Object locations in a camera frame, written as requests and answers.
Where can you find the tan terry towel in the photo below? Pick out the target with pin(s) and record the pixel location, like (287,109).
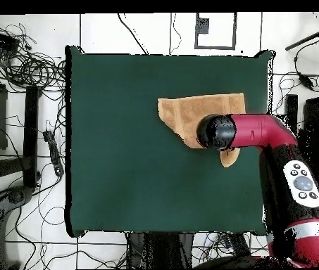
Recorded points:
(184,115)

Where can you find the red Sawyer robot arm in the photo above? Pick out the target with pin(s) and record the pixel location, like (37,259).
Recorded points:
(260,130)

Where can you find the dark green table cloth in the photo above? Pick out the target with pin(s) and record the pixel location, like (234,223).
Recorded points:
(133,168)

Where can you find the black power strip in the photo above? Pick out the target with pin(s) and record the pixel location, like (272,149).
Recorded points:
(54,152)
(238,243)

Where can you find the dark grey square plate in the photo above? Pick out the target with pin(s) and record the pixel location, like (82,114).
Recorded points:
(202,26)

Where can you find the black power adapter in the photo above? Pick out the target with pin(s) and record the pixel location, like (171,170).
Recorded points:
(305,80)

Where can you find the black tripod pole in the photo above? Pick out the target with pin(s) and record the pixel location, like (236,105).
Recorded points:
(305,40)

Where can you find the black electronics box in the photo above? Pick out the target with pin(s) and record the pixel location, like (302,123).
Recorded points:
(0,40)

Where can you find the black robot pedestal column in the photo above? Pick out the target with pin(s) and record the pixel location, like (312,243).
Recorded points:
(162,253)

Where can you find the grey square floor frame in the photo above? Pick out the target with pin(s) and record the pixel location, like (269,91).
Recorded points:
(196,42)

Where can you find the black metal frame stand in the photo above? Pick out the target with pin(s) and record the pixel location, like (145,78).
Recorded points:
(292,104)
(31,135)

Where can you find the grey pedestal leg with caster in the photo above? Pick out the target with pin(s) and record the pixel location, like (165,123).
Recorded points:
(15,197)

